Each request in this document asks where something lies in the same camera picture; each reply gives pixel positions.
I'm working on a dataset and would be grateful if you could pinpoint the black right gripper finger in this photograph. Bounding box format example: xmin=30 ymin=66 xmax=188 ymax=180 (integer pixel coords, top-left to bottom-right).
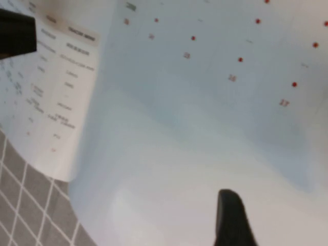
xmin=214 ymin=189 xmax=259 ymax=246

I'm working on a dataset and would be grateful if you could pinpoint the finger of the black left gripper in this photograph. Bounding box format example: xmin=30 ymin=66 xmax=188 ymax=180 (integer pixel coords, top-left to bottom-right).
xmin=0 ymin=9 xmax=37 ymax=61

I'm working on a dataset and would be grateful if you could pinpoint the white product catalogue book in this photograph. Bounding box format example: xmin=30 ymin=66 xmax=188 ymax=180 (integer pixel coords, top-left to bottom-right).
xmin=0 ymin=0 xmax=328 ymax=246

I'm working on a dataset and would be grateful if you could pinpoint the grey white-checked tablecloth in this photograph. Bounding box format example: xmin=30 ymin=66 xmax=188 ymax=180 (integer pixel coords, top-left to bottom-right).
xmin=0 ymin=127 xmax=99 ymax=246

